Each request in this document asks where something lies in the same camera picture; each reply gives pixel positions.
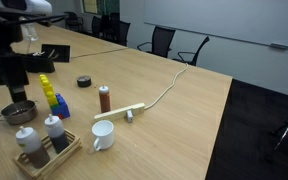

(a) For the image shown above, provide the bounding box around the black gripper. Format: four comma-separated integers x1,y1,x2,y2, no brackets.
0,52,30,103

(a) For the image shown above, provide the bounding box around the yellow Lego brick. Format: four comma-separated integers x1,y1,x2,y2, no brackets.
45,89,59,107
38,73,56,98

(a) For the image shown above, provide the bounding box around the black tray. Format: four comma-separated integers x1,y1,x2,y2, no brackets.
20,52,56,74

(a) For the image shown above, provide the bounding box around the blue Lego brick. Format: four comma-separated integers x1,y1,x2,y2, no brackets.
51,93,71,118

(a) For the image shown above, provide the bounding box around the white squeeze bottle dark sauce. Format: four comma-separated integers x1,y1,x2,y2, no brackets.
44,113,71,155
15,125,51,170

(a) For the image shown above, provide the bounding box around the black flat board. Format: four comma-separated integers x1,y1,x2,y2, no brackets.
41,43,71,64

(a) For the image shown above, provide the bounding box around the clear plastic bottle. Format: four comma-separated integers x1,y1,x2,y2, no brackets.
21,15,39,43

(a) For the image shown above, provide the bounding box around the black tape roll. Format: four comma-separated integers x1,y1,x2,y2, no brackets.
76,75,93,89

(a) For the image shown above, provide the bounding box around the wooden slat crate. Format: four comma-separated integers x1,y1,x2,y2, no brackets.
12,129,83,180

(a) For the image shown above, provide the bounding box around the brown sauce bottle white cap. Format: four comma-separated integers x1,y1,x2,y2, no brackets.
98,85,112,114

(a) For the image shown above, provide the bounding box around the black office chair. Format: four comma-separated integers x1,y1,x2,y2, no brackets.
90,15,104,38
114,19,132,47
63,11,85,33
136,25,177,59
172,35,211,67

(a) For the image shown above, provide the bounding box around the white mug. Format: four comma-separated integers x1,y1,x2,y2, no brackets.
91,119,116,152

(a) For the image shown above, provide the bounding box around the cream power strip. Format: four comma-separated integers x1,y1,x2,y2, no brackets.
93,102,146,122

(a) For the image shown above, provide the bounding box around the window with green view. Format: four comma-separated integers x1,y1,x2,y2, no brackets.
80,0,121,16

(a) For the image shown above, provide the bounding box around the whiteboard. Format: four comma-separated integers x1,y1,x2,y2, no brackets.
143,0,288,50

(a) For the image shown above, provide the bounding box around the whiteboard eraser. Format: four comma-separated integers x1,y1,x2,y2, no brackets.
270,42,288,51

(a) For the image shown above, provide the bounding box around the metal bowl with handles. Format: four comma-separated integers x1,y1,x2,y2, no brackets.
0,99,39,126

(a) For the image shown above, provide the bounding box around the white power cable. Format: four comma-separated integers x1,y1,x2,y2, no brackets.
143,62,189,111

